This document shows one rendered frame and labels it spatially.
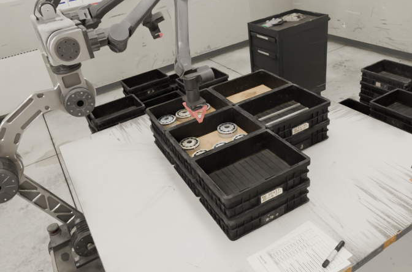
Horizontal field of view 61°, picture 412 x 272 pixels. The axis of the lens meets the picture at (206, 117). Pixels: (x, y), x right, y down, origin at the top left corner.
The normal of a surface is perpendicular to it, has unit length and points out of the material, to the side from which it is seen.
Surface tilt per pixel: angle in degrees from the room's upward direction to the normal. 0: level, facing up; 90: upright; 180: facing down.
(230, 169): 0
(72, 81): 90
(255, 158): 0
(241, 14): 90
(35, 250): 0
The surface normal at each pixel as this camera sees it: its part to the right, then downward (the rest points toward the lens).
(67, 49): 0.49, 0.37
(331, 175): -0.13, -0.87
